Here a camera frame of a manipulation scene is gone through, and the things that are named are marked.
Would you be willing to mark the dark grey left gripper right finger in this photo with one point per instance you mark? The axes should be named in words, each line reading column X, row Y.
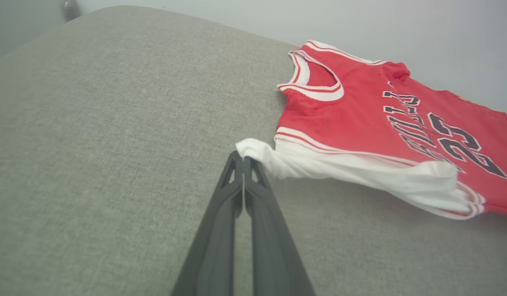
column 274, row 263

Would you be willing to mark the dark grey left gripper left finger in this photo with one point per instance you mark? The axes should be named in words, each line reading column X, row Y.
column 214, row 255

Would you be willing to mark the red basketball jersey number 23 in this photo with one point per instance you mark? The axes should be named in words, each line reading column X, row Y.
column 352, row 119

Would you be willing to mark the grey fabric sofa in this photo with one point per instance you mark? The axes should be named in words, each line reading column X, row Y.
column 93, row 164

